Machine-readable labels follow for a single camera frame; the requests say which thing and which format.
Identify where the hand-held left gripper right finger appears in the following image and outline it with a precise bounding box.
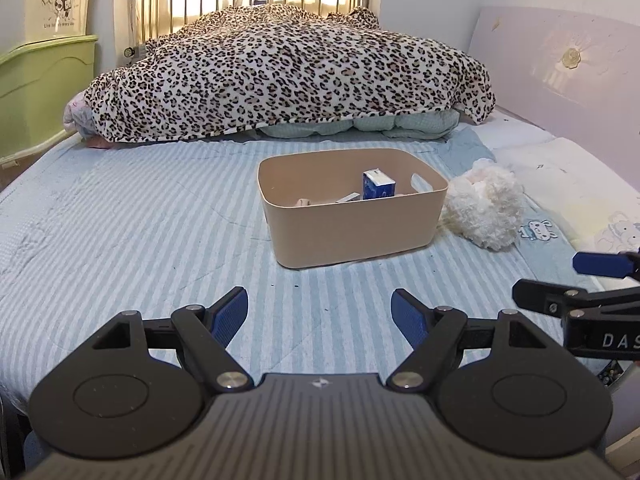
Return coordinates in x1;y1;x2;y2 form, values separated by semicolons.
386;287;551;392

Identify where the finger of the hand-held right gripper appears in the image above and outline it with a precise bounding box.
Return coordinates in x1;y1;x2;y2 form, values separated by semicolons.
572;247;640;281
512;278;608;317

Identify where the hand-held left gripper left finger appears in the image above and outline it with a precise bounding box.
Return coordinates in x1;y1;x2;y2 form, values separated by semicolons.
90;286;253;393

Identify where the beige plastic storage bin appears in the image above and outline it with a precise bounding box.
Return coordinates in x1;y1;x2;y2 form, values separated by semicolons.
257;148;449;270

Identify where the blue tissue pack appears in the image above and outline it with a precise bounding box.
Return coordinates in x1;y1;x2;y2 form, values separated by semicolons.
362;169;397;201

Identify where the blue rabbit print cloth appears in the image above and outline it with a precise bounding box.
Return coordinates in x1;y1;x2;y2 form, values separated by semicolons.
440;125;601;295

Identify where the white printed pillow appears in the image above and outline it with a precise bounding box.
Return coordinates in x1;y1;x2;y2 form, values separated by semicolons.
495;122;640;261

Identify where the white fluffy plush toy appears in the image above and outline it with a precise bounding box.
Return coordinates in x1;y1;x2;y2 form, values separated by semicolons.
440;158;526;252

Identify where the blue striped bed sheet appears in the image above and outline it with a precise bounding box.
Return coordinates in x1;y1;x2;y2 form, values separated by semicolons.
0;130;601;411

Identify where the light green quilt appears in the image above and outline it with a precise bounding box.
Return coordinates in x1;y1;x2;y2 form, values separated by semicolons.
257;109;461;140

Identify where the pale pink headboard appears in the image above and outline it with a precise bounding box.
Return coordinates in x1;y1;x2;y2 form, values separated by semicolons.
470;7;640;161

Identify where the pale pink cloth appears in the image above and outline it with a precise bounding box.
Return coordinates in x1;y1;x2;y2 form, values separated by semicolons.
65;92;119;151

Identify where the leopard print blanket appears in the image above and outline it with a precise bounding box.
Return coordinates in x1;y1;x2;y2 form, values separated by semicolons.
82;4;497;143

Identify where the green plastic drawer cabinet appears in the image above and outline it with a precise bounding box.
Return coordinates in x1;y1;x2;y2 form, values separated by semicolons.
0;35;99;167

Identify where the metal window railing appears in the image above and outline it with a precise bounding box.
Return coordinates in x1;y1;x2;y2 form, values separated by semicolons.
131;0;372;58

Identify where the cream plastic drawer cabinet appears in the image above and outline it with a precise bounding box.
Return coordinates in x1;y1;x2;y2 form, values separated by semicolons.
0;0;97;61

